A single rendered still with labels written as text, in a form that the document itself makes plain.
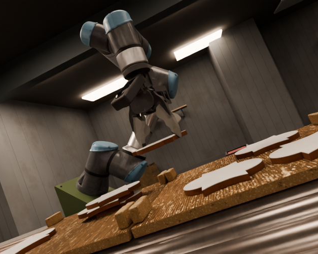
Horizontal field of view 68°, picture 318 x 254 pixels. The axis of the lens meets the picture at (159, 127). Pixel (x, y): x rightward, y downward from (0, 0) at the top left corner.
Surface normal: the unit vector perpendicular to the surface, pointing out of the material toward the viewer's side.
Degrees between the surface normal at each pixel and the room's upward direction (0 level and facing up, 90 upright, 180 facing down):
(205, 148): 90
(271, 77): 90
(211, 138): 90
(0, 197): 90
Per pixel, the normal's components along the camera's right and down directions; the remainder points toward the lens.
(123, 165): -0.18, -0.18
